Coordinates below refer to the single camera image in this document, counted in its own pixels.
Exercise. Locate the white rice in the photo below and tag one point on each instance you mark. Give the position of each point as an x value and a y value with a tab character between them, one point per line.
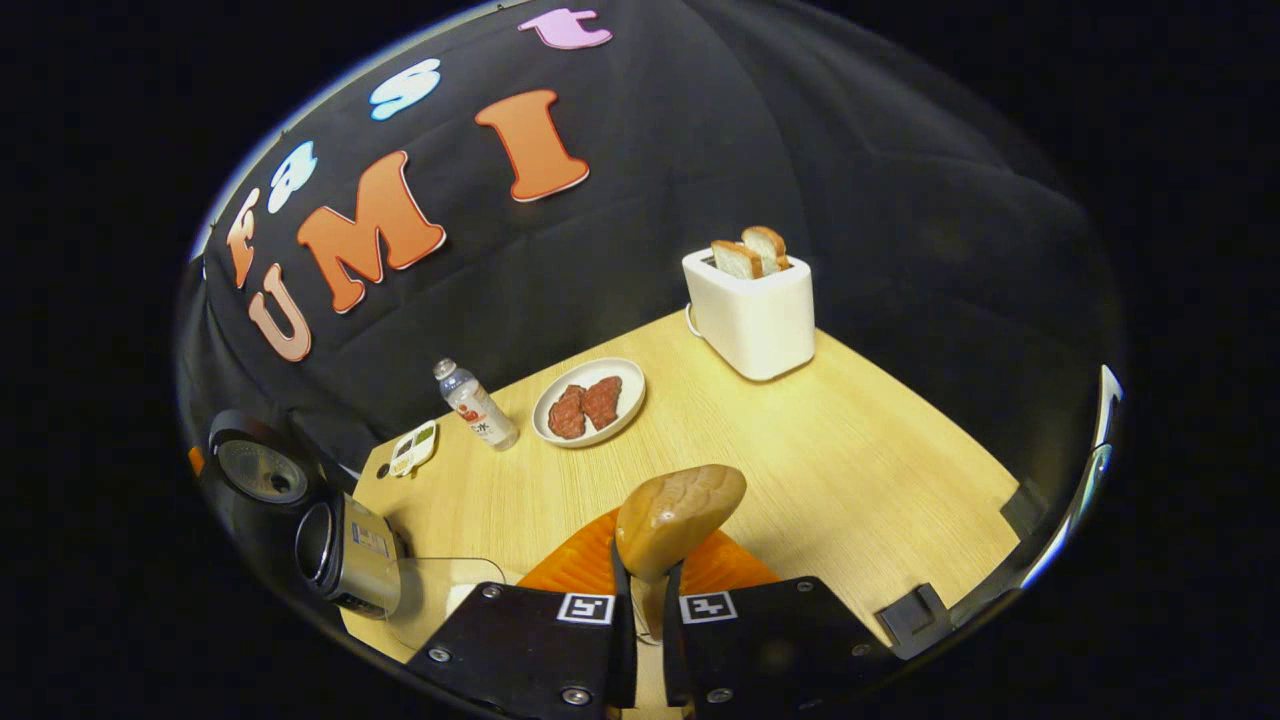
468	598

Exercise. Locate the white round plate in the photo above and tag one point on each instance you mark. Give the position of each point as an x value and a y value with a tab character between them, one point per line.
625	420

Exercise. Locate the clear plastic drink bottle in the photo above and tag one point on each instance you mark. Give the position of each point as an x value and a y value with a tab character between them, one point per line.
480	410

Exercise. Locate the black backdrop cloth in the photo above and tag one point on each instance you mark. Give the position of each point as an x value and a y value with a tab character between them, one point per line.
800	150

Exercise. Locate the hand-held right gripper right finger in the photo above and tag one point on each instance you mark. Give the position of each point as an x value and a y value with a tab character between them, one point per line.
770	650

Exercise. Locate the black table edge bracket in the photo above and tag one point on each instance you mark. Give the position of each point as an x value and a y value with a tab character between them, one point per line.
915	612
1025	508

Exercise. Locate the clear glass tray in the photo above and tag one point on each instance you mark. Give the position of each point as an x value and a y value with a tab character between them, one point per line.
430	600

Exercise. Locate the black silver rice cooker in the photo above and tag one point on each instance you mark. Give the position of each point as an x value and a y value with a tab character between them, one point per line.
355	555

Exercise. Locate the white divided seasoning dish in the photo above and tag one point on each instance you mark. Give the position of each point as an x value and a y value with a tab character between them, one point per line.
413	448

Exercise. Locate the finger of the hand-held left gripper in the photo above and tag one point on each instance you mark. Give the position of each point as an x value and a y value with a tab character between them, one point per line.
196	461

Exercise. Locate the wooden spoon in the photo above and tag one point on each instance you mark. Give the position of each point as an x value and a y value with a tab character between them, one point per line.
670	515

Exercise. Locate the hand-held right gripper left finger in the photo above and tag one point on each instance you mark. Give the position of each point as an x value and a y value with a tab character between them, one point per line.
520	650

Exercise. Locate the white toaster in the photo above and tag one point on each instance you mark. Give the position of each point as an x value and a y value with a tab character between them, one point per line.
755	320

